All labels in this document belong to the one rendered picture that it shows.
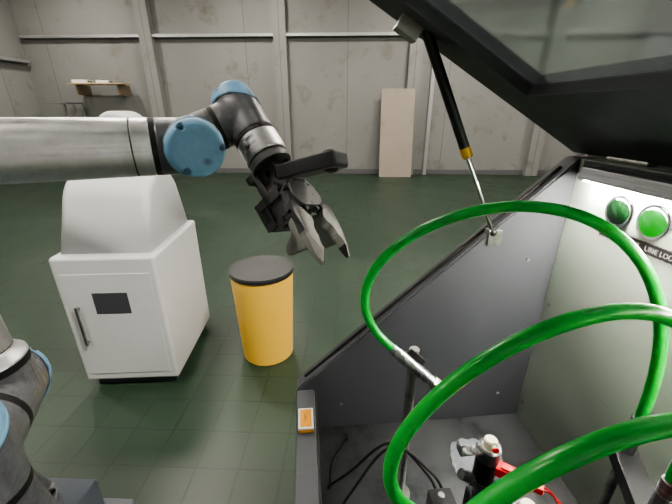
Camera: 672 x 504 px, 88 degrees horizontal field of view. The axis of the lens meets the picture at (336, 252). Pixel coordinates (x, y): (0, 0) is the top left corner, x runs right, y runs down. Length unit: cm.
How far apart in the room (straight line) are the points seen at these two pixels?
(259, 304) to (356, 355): 138
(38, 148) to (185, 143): 15
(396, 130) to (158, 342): 770
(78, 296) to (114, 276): 24
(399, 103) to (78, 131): 873
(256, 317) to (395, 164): 725
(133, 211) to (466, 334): 175
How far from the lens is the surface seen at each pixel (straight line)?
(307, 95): 934
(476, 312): 81
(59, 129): 53
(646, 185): 66
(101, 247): 219
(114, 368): 249
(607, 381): 79
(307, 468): 72
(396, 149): 898
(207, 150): 49
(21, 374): 83
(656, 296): 54
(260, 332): 223
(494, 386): 97
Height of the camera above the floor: 153
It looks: 22 degrees down
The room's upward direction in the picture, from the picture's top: straight up
